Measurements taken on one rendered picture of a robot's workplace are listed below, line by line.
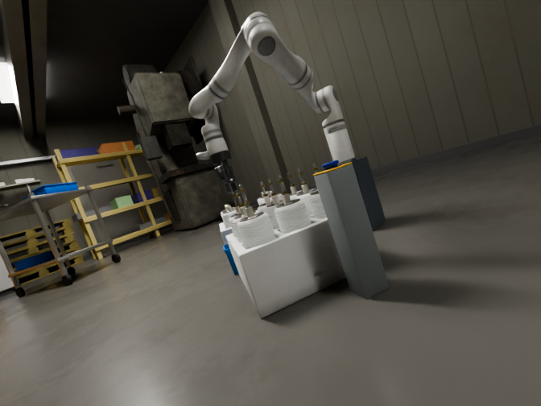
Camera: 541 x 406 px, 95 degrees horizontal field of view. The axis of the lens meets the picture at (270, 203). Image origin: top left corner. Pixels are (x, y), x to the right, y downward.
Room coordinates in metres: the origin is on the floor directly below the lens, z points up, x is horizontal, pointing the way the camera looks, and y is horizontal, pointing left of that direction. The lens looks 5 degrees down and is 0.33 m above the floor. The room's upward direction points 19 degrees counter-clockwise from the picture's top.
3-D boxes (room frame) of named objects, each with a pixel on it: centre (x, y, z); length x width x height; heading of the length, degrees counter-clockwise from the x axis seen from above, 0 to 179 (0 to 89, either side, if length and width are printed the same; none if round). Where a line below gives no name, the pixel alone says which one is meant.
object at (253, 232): (0.71, 0.06, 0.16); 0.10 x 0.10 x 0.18
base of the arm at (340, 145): (1.09, -0.37, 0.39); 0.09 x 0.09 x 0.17; 43
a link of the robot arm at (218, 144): (0.94, 0.14, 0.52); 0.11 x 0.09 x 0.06; 82
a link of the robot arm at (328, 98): (1.09, -0.37, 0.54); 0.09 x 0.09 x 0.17; 55
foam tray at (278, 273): (0.86, -0.02, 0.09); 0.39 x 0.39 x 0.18; 14
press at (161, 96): (4.16, 1.11, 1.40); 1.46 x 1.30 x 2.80; 43
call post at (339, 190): (0.59, -0.17, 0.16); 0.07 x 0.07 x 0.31; 14
